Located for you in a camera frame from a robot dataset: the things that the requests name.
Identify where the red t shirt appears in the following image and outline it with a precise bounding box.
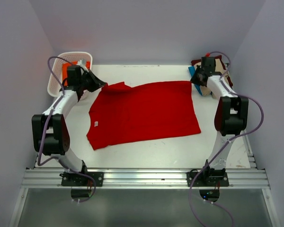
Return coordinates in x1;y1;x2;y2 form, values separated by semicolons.
87;81;201;150

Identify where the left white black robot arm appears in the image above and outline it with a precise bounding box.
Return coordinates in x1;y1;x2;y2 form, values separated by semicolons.
32;63;106;187

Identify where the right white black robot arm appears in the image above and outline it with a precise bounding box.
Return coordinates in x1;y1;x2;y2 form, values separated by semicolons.
186;55;249;187

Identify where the beige folded t shirt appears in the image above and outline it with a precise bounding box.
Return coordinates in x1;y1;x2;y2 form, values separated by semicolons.
200;55;233;99

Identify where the blue folded t shirt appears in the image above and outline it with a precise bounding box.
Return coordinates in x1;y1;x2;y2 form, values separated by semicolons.
188;65;211;96

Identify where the maroon folded t shirt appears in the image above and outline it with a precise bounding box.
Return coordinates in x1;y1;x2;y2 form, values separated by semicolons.
191;54;233;87

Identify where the orange t shirt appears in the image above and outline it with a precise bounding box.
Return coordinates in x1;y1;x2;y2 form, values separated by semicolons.
62;63;72;87

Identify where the white plastic basket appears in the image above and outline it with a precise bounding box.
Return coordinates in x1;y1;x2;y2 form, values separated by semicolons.
47;52;93;97

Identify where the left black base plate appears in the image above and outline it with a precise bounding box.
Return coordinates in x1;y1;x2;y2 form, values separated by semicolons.
59;172;104;187

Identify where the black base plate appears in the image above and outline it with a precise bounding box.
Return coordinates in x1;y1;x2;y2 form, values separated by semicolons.
193;168;230;187
59;172;104;187

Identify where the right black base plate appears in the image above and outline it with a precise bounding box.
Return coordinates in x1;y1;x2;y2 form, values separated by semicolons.
193;168;230;187

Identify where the aluminium mounting rail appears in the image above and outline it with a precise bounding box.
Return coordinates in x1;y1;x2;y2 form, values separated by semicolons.
21;155;270;189

